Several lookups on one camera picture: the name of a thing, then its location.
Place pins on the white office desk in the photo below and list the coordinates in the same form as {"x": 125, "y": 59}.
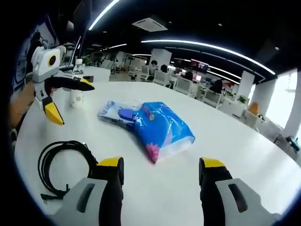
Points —
{"x": 98, "y": 74}

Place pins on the ceiling air conditioner vent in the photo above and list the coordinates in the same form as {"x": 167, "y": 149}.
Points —
{"x": 150, "y": 23}

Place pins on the orange bag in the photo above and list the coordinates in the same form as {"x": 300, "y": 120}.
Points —
{"x": 253, "y": 107}

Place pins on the narrow bright window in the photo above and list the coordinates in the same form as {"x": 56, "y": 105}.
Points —
{"x": 279, "y": 101}

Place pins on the dark desk monitor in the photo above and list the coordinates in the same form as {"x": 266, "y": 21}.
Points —
{"x": 74, "y": 42}

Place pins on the potted green plant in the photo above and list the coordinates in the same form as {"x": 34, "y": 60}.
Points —
{"x": 243, "y": 100}

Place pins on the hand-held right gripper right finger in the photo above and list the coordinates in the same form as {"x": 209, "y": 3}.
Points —
{"x": 225, "y": 202}

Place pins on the row of white office chairs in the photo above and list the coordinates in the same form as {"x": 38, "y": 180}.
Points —
{"x": 183, "y": 86}

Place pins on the long curved ceiling light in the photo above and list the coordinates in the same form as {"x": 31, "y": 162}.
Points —
{"x": 200, "y": 44}
{"x": 101, "y": 15}

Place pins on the white table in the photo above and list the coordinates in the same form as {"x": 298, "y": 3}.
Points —
{"x": 223, "y": 141}

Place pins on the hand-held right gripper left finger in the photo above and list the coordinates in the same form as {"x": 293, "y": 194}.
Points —
{"x": 94, "y": 200}

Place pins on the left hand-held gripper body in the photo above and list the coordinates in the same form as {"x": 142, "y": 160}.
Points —
{"x": 43, "y": 63}

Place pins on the wet wipes pack blue lid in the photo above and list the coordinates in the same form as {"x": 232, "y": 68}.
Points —
{"x": 110, "y": 111}

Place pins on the wall screen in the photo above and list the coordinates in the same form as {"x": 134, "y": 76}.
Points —
{"x": 200, "y": 64}

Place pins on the blue white wall poster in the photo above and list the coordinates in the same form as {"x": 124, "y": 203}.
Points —
{"x": 23, "y": 66}

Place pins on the silver laptop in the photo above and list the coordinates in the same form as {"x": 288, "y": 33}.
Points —
{"x": 67, "y": 67}

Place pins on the teal and black object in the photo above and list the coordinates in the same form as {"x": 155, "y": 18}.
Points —
{"x": 294, "y": 141}

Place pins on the white paper cup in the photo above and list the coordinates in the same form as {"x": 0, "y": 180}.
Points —
{"x": 77, "y": 100}

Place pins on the blue tissue pack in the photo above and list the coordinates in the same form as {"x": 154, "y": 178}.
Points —
{"x": 162, "y": 131}

